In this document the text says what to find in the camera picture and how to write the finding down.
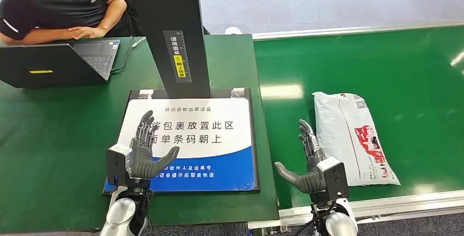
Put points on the person's left hand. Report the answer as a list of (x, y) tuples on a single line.
[(86, 32)]

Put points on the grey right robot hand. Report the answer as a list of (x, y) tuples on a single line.
[(311, 180)]

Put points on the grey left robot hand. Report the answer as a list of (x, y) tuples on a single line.
[(142, 158)]

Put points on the white plastic mailer package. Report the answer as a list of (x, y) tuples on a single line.
[(344, 129)]

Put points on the green conveyor belt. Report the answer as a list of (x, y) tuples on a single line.
[(380, 64)]

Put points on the person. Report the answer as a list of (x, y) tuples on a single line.
[(54, 2)]

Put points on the dark grey laptop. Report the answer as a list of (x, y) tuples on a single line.
[(36, 64)]

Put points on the yellow laptop sticker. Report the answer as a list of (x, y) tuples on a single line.
[(41, 71)]

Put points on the white and blue scanner plate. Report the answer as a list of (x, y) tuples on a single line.
[(203, 143)]

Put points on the silver tape piece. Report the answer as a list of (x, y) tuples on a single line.
[(238, 93), (146, 94)]

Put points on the black scanner column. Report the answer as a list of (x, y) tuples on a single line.
[(163, 9)]

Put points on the column label with yellow tag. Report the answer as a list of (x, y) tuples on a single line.
[(177, 56)]

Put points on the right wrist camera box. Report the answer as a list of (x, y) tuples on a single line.
[(335, 180)]

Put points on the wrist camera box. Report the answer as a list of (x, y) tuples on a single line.
[(116, 165), (335, 180)]

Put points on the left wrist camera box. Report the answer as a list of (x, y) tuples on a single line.
[(116, 165)]

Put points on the silver conveyor rail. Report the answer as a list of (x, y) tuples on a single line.
[(398, 203), (344, 30)]

